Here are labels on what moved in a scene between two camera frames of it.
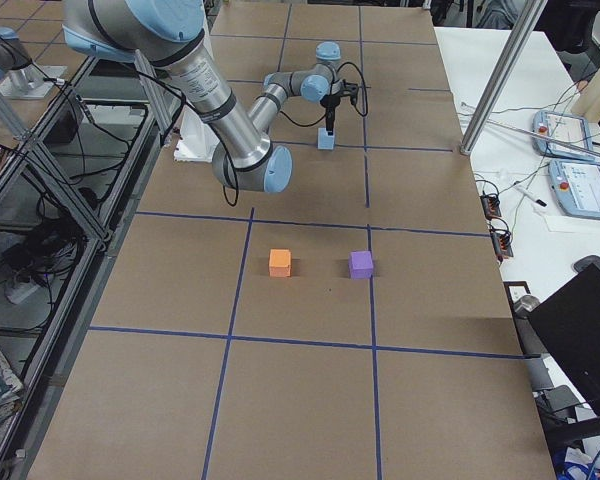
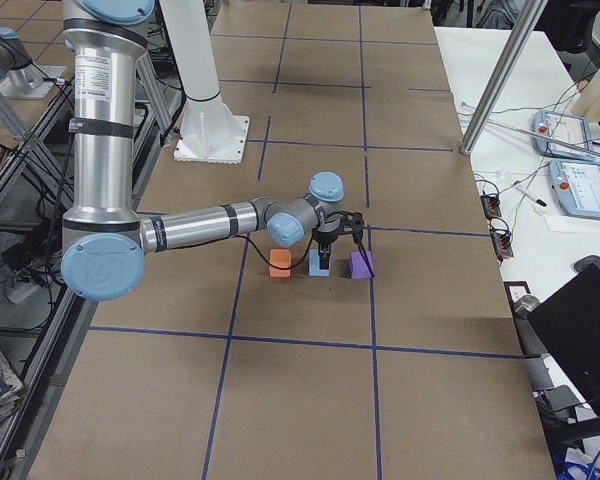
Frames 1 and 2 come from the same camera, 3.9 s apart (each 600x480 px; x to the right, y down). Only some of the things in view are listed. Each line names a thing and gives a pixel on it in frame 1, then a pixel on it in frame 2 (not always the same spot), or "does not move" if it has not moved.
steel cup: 526,303 does not move
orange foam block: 280,262 does not move
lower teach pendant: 585,189 does not move
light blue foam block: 325,141 -> 314,264
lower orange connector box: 502,243 does not move
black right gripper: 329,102 -> 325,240
